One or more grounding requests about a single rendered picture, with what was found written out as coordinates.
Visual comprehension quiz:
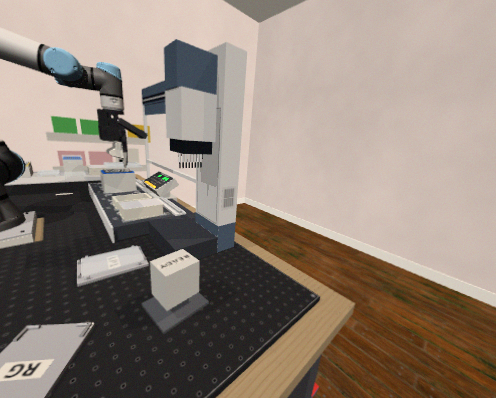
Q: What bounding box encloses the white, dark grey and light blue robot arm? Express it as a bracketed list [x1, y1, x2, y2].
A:
[0, 27, 148, 232]

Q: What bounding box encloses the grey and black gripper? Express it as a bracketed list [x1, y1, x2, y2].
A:
[97, 109, 128, 168]

